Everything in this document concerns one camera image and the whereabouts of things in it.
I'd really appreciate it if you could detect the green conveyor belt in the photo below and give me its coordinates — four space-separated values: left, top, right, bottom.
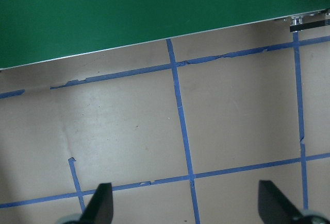
0 0 330 71

